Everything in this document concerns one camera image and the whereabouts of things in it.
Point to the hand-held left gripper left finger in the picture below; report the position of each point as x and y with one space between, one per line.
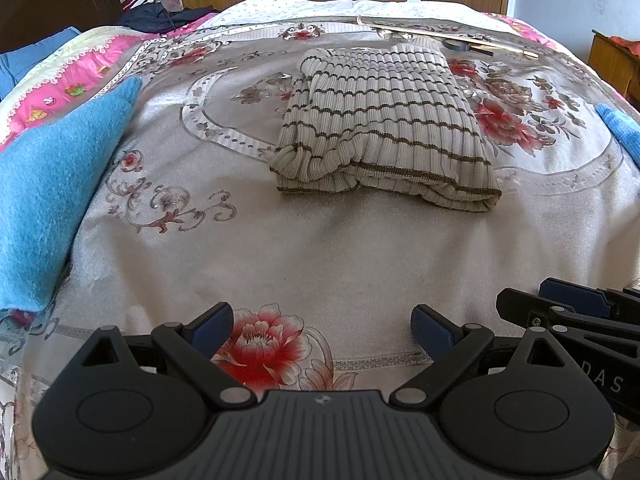
210 327

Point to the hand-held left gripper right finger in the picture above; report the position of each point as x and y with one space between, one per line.
435 332

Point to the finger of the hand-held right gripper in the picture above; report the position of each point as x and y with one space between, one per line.
520 305
570 295

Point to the cream brown-striped knit sweater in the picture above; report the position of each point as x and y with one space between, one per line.
390 125

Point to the dark clothes pile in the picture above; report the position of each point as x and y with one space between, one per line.
155 20

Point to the floral bedspread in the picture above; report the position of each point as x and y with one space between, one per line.
325 260

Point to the small blue towel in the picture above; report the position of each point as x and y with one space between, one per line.
625 132

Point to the large blue towel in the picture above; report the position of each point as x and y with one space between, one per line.
45 185

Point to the wooden side cabinet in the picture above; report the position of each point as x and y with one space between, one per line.
612 65

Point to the pink floral quilt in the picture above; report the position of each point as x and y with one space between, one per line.
75 75

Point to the thin wooden stick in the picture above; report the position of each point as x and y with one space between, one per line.
415 31

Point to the blue pillow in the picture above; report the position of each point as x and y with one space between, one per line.
30 60

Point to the white dotted bed sheet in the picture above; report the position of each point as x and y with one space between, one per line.
325 10

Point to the dark wooden headboard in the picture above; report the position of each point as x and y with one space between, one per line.
55 5

